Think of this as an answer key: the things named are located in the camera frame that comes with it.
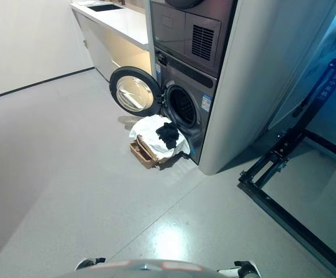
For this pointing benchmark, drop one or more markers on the silver robot torso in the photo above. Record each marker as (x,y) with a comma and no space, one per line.
(145,270)

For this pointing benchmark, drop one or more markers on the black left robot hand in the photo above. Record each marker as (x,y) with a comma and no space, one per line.
(89,263)

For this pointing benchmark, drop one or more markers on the black recessed sink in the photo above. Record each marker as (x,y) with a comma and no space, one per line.
(104,7)

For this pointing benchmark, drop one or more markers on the brown laundry basket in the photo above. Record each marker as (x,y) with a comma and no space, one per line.
(145,159)

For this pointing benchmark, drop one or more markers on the black garment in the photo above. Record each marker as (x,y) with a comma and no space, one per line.
(168,134)

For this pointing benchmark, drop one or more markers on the white counter cabinet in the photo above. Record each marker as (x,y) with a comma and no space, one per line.
(121,20)

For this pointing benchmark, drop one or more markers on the black metal frame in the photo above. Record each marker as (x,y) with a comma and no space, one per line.
(272,162)

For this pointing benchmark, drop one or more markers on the white cloth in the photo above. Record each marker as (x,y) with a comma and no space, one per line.
(147,130)

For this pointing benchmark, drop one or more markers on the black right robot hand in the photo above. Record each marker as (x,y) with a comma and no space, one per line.
(244,269)

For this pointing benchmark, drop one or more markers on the dark grey stacked dryer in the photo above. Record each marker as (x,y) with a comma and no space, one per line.
(171,29)

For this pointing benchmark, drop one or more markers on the dark grey washing machine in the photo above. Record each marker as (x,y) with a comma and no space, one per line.
(185,72)

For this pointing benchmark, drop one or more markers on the blue white label sticker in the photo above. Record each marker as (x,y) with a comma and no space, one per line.
(206,102)

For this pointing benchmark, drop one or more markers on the white appliance enclosure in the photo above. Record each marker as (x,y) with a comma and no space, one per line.
(243,101)

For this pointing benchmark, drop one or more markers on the round washer door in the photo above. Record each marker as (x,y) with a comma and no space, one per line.
(114,84)

